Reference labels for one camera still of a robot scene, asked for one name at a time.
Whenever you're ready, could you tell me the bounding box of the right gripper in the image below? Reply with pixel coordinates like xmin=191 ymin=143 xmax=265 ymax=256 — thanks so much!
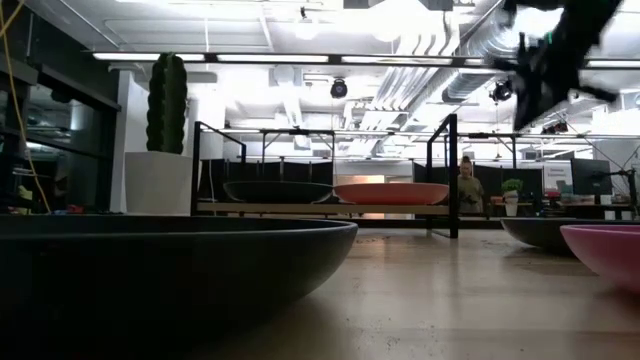
xmin=492 ymin=8 xmax=620 ymax=132

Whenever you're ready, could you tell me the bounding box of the dark grey plate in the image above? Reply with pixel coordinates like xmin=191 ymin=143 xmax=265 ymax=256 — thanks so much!
xmin=499 ymin=216 xmax=640 ymax=255

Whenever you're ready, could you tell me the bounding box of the pink bowl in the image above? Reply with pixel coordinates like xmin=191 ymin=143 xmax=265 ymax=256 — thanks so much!
xmin=559 ymin=223 xmax=640 ymax=294

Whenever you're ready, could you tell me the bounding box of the salmon orange plate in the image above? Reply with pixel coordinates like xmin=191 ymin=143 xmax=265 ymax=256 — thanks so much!
xmin=333 ymin=182 xmax=450 ymax=206

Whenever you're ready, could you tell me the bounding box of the black plate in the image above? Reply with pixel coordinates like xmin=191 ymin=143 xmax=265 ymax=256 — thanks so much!
xmin=222 ymin=180 xmax=334 ymax=205
xmin=0 ymin=215 xmax=360 ymax=332

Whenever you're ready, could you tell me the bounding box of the black ceiling spotlight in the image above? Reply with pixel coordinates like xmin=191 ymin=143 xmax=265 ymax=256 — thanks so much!
xmin=491 ymin=79 xmax=514 ymax=104

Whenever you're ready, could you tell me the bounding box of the black computer monitor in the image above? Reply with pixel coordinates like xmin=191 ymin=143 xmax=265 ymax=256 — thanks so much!
xmin=570 ymin=158 xmax=614 ymax=196

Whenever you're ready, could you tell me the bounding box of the small green potted plant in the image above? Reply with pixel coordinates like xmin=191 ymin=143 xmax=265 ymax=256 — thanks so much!
xmin=501 ymin=178 xmax=525 ymax=217

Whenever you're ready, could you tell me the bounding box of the person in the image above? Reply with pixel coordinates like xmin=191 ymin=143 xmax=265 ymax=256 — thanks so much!
xmin=457 ymin=155 xmax=486 ymax=216

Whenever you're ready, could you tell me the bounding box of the black beam with light strips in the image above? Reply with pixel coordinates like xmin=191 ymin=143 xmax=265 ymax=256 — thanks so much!
xmin=92 ymin=51 xmax=640 ymax=70

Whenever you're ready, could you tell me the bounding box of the green cactus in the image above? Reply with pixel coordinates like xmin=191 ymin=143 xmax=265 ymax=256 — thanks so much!
xmin=145 ymin=51 xmax=189 ymax=155

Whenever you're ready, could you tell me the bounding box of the white hexagonal plant pot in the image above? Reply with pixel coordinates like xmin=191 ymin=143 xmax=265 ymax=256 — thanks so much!
xmin=123 ymin=151 xmax=195 ymax=215

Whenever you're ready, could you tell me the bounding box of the black frame wooden shelf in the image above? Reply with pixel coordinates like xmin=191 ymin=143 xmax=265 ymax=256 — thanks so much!
xmin=190 ymin=113 xmax=460 ymax=240

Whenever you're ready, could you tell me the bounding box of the yellow cable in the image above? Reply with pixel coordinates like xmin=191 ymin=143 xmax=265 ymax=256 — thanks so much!
xmin=0 ymin=0 xmax=52 ymax=214

